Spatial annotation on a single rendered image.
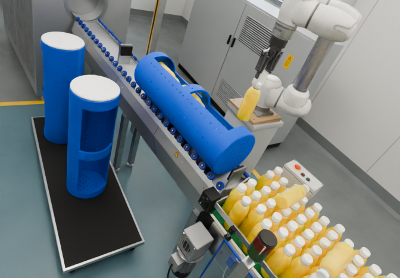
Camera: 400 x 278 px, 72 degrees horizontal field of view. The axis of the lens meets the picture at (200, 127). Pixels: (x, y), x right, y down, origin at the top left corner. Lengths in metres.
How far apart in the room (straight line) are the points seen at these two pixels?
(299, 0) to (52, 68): 1.68
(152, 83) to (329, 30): 1.00
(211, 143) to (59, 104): 1.40
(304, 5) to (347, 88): 3.00
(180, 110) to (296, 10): 0.75
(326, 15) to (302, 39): 1.80
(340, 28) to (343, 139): 3.11
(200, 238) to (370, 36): 3.34
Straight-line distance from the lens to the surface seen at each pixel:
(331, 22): 1.18
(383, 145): 4.01
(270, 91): 1.95
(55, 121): 2.50
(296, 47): 3.00
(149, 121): 1.81
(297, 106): 1.94
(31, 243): 2.27
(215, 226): 1.36
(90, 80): 1.81
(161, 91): 1.63
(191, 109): 1.46
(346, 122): 4.15
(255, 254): 0.99
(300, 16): 1.20
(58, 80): 2.26
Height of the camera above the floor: 1.95
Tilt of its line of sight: 35 degrees down
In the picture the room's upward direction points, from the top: 21 degrees clockwise
